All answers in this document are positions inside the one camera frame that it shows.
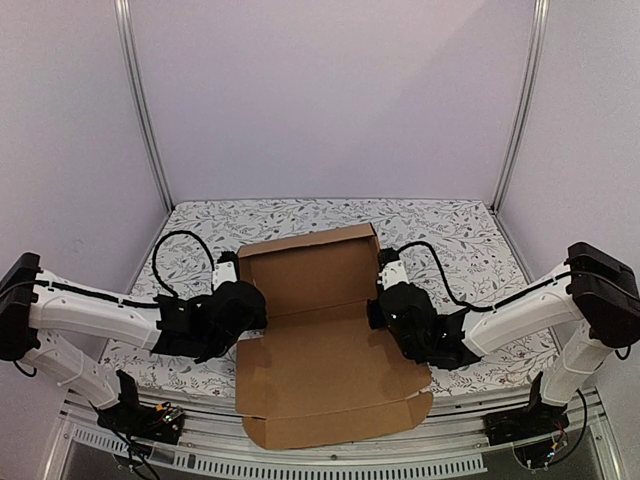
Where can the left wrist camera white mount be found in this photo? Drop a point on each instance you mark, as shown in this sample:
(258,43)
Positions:
(225,269)

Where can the front aluminium rail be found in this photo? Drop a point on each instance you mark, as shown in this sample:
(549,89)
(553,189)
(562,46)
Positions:
(449,444)

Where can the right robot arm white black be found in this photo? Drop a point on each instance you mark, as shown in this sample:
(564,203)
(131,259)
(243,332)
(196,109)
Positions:
(589,287)

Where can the floral patterned table mat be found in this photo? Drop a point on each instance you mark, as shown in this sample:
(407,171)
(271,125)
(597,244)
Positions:
(478,263)

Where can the left aluminium frame post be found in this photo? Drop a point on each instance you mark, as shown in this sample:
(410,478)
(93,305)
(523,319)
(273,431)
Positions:
(133,70)

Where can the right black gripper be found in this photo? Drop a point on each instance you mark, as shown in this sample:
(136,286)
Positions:
(376,313)

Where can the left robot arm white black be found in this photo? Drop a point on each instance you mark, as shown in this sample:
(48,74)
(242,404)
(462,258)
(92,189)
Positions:
(37,305)

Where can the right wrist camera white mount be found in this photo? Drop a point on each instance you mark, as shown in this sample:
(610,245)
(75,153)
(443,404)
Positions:
(391,269)

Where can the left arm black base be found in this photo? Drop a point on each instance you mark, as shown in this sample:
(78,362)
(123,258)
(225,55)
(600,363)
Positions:
(160,423)

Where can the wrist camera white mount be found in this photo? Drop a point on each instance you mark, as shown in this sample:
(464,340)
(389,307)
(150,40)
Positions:
(225,269)
(391,269)

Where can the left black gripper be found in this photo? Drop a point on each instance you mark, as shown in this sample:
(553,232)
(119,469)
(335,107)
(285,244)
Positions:
(259,323)

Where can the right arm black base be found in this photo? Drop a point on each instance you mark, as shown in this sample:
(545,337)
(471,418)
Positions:
(534,419)

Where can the brown cardboard paper box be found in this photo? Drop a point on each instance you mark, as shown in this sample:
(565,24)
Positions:
(318,374)

